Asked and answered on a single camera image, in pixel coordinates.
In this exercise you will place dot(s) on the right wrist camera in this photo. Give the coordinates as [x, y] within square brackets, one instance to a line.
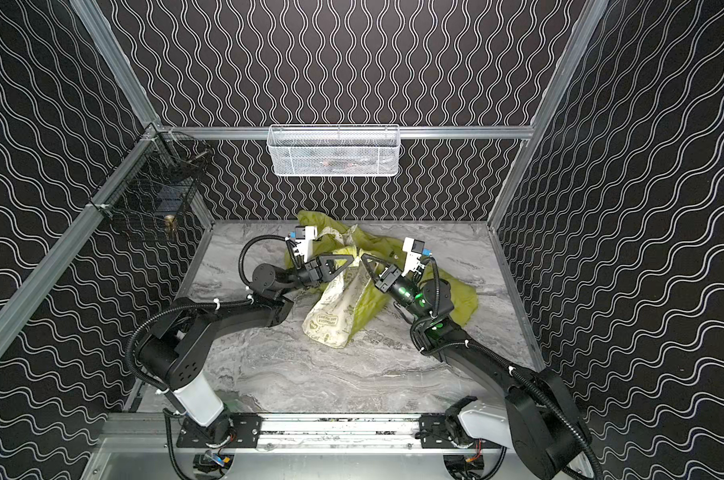
[416, 255]

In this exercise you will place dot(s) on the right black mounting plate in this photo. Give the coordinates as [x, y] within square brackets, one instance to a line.
[437, 431]

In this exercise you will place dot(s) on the black wire wall basket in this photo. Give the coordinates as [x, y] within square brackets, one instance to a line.
[154, 201]

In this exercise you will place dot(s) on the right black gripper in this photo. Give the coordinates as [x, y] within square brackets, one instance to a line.
[387, 281]

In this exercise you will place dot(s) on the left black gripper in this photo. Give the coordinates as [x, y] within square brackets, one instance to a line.
[311, 270]

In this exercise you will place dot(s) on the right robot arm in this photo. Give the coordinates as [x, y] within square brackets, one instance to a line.
[546, 429]

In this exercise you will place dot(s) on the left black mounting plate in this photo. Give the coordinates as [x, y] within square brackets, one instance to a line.
[229, 430]

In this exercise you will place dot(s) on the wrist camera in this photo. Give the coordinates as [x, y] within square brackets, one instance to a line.
[301, 241]
[416, 255]

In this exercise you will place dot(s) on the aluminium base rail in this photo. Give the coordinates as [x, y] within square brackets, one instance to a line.
[282, 434]

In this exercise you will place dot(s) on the black mounting plate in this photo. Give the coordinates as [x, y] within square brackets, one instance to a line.
[229, 430]
[437, 431]

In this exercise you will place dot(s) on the green zip-up jacket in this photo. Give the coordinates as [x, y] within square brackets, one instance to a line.
[350, 301]

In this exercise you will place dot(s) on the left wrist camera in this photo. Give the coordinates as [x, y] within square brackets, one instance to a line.
[301, 241]

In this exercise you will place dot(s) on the white mesh wall basket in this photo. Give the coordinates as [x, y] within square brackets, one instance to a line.
[334, 150]

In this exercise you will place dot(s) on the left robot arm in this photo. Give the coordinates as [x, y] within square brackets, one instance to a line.
[168, 351]

